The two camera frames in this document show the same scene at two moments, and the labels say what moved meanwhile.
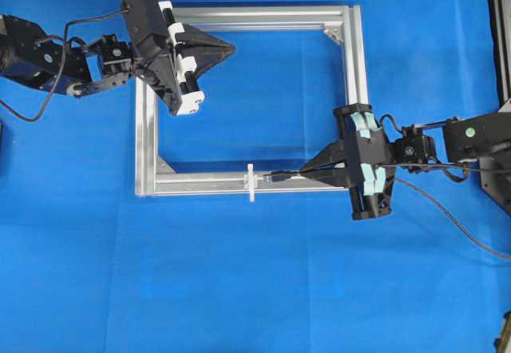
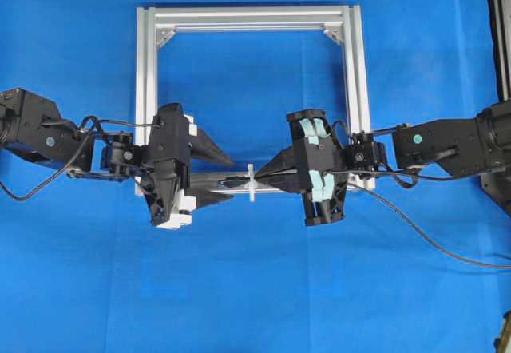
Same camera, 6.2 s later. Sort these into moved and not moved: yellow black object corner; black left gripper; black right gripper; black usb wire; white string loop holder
Moved: black usb wire; black right gripper; black left gripper
Not moved: white string loop holder; yellow black object corner
